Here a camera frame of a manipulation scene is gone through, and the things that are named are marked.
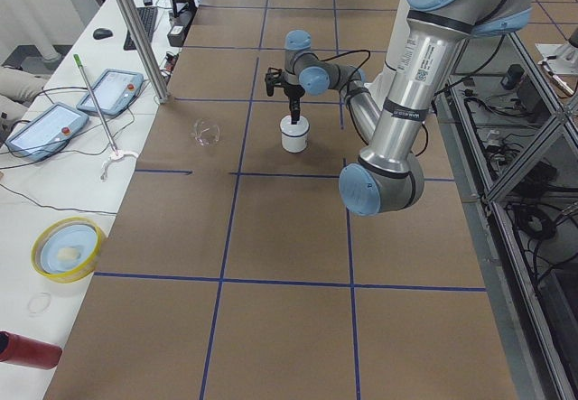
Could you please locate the near blue teach pendant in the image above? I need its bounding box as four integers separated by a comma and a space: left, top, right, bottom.
5, 102, 89, 161

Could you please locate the black computer mouse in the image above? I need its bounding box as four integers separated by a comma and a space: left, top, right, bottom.
92, 28, 114, 41

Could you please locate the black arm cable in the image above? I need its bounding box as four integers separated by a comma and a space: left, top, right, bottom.
315, 50, 430, 157

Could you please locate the red bottle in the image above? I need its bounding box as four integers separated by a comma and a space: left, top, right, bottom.
1, 331, 62, 369

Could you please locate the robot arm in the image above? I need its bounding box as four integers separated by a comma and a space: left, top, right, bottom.
281, 0, 531, 216

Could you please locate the black keyboard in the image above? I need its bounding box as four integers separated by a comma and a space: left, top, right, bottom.
123, 5, 160, 51

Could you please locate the metal rod green tip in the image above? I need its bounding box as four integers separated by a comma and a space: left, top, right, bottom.
73, 53, 118, 157

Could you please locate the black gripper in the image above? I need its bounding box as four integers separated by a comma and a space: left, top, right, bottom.
284, 83, 304, 125

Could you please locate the yellow tape roll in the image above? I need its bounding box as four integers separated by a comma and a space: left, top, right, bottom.
31, 217, 107, 284

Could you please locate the blue teach pendant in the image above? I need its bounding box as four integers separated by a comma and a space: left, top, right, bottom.
5, 102, 89, 161
92, 69, 145, 117

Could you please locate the far blue teach pendant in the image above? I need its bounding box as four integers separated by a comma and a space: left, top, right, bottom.
92, 69, 145, 117

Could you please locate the white plastic hook piece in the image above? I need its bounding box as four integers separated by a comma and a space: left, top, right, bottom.
99, 149, 139, 181

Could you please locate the aluminium frame post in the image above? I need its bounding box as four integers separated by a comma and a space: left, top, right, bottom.
117, 0, 169, 104

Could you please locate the clear glass funnel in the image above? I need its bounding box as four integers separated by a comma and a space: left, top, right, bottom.
191, 118, 220, 147

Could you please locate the white enamel mug lid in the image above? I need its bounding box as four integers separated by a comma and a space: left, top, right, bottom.
280, 115, 310, 137

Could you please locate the white enamel mug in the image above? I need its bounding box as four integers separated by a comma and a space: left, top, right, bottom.
281, 132, 309, 153

